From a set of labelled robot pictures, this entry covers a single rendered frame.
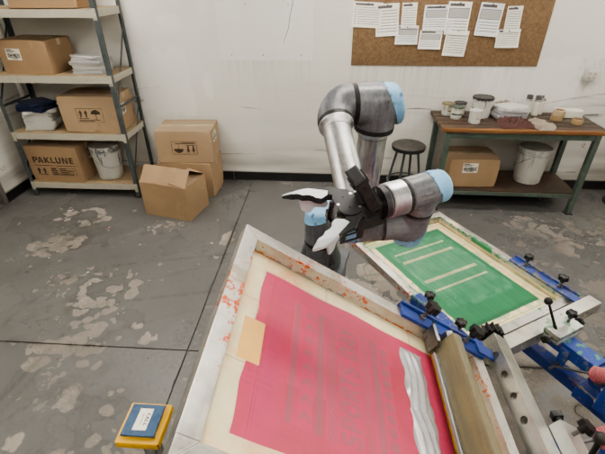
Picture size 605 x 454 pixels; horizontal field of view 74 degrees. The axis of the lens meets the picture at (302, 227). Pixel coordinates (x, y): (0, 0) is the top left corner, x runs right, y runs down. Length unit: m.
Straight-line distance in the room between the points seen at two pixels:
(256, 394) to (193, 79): 4.15
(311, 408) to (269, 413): 0.09
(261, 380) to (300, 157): 4.07
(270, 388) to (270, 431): 0.08
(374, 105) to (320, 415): 0.77
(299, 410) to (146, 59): 4.34
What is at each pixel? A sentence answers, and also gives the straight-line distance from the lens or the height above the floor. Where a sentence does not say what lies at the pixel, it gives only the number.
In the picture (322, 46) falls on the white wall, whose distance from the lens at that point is 4.40.
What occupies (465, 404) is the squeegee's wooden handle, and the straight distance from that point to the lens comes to 1.04.
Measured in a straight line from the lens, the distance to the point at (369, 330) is 1.08.
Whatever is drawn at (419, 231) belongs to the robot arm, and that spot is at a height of 1.60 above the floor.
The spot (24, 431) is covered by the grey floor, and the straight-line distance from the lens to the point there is 2.86.
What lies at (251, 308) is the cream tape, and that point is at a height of 1.49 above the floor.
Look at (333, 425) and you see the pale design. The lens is 0.84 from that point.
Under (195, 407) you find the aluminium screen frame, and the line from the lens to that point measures 0.67.
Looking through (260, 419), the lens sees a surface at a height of 1.46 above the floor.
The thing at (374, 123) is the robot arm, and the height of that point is 1.74.
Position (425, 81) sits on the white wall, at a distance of 4.57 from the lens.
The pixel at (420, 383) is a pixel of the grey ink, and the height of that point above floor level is 1.25.
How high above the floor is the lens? 2.09
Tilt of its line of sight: 32 degrees down
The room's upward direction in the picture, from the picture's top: straight up
